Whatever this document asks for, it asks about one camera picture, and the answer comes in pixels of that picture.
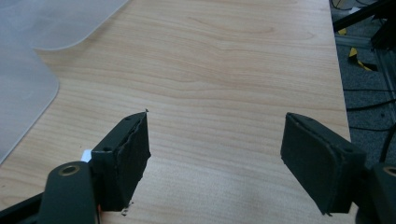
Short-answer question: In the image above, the black metal frame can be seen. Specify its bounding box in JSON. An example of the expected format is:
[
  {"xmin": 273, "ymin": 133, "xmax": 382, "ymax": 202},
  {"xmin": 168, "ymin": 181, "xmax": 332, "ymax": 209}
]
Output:
[{"xmin": 332, "ymin": 0, "xmax": 396, "ymax": 48}]

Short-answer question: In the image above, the black cable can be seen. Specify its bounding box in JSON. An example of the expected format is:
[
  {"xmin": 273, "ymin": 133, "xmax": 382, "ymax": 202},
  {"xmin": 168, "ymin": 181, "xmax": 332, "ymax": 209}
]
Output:
[{"xmin": 345, "ymin": 98, "xmax": 396, "ymax": 112}]

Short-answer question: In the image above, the small white paper scrap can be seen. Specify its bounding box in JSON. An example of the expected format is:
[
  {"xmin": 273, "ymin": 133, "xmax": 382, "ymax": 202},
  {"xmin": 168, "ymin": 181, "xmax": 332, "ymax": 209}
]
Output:
[{"xmin": 80, "ymin": 148, "xmax": 93, "ymax": 163}]

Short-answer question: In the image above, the yellow black tape strip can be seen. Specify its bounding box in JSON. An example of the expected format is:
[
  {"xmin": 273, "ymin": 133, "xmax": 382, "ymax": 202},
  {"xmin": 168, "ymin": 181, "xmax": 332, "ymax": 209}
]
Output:
[{"xmin": 347, "ymin": 47, "xmax": 378, "ymax": 73}]

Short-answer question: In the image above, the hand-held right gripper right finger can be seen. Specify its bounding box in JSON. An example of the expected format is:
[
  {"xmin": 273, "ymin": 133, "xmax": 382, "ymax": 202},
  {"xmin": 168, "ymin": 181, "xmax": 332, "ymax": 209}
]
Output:
[{"xmin": 279, "ymin": 112, "xmax": 368, "ymax": 216}]

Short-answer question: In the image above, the translucent plastic mat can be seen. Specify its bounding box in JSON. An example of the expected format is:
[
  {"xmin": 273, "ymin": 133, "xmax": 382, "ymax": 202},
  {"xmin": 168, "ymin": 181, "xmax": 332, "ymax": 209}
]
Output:
[{"xmin": 0, "ymin": 0, "xmax": 131, "ymax": 165}]

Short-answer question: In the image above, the aluminium floor rail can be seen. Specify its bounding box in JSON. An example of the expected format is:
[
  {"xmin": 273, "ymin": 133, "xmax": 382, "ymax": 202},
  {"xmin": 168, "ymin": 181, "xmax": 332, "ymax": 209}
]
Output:
[{"xmin": 334, "ymin": 35, "xmax": 396, "ymax": 94}]

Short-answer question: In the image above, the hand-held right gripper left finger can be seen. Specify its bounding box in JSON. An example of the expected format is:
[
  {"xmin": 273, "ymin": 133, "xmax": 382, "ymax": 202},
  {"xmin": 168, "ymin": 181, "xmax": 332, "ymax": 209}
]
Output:
[{"xmin": 91, "ymin": 109, "xmax": 152, "ymax": 213}]

